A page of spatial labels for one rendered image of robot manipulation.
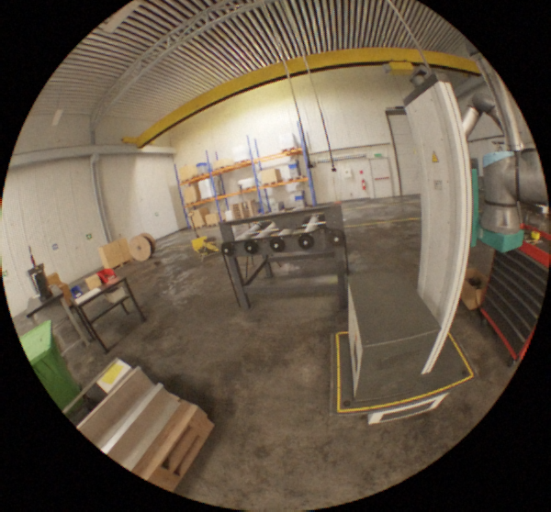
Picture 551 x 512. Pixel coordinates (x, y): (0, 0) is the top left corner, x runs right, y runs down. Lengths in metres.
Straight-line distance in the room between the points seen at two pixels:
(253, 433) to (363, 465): 0.74
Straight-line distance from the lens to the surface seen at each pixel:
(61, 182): 11.32
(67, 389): 2.17
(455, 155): 0.81
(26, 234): 10.72
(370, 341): 0.78
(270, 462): 1.47
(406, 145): 11.77
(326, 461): 1.43
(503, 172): 0.81
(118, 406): 1.63
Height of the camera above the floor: 1.42
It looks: 14 degrees down
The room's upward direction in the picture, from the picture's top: 12 degrees counter-clockwise
